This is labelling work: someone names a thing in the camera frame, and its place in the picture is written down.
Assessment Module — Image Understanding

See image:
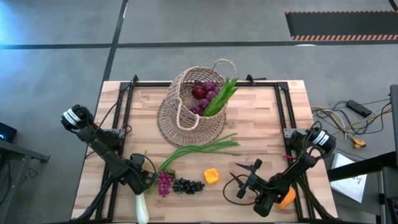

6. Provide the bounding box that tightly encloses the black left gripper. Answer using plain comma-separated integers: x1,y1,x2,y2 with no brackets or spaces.
129,154,158,196

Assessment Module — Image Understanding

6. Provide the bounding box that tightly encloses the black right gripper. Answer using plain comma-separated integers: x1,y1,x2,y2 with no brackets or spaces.
229,158,266,200

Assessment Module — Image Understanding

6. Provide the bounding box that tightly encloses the long white radish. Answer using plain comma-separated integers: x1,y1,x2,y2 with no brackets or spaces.
135,192,150,224

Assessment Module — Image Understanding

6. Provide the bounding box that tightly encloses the green leafy vegetable bunch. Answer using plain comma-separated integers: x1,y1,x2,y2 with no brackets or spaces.
202,77,239,118

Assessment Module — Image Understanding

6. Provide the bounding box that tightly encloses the large-berried purple grape bunch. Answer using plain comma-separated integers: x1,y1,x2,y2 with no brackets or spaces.
188,80,222,116

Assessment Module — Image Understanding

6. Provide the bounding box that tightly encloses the dark red apple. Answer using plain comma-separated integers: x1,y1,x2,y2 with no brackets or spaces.
192,84,208,100

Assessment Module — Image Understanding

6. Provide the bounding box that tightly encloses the small-berried magenta grape bunch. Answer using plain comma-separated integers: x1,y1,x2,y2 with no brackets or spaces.
157,170,175,198

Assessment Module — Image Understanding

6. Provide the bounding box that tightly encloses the yellow bell pepper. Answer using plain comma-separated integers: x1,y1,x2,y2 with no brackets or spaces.
203,168,220,185

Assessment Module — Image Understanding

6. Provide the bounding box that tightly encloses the black grape bunch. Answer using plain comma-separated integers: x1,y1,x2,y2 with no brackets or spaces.
172,177,206,195

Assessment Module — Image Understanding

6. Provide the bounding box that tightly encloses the long green chive bunch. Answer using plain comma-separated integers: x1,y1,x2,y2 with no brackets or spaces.
157,133,241,175

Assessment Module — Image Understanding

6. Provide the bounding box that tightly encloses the orange bell pepper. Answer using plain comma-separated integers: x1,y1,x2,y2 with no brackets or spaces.
275,186,297,210

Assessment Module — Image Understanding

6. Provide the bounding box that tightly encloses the white paper sheet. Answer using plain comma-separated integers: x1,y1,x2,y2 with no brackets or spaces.
328,152,368,204

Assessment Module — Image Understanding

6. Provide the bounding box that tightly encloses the gray side table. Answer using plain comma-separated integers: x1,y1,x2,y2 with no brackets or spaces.
0,139,51,224

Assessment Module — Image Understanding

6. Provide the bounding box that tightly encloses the black power brick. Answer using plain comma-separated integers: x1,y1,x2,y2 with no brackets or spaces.
346,99,373,118

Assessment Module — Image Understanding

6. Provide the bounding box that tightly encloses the black device with blue light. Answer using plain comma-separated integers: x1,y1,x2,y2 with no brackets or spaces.
0,121,18,143

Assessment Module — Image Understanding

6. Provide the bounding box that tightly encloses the black hazard-striped floor mat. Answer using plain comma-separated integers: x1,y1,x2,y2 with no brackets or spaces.
285,11,398,42

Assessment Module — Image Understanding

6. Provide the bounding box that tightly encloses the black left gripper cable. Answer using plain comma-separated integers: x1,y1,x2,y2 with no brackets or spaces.
136,152,159,177

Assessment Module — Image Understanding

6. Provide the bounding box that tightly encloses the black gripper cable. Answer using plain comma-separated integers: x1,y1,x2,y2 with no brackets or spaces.
136,152,159,177
222,174,261,207

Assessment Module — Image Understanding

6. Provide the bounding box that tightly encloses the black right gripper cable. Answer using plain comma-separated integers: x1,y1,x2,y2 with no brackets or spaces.
222,174,261,207

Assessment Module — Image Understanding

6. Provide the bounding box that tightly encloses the woven straw handled basket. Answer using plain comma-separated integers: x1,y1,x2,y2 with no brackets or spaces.
156,58,239,147

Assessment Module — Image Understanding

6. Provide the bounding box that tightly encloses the black metal table frame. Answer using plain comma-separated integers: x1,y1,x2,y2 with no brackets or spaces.
73,74,338,223

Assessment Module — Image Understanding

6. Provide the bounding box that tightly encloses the yellow floor cable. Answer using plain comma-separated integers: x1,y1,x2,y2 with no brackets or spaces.
310,105,392,141

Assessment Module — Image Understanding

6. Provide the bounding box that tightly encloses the yellow cable connector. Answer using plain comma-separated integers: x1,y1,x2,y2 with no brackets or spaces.
352,138,368,150

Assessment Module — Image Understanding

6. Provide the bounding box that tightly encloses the black floor cable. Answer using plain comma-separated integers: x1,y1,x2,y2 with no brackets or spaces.
357,101,393,136

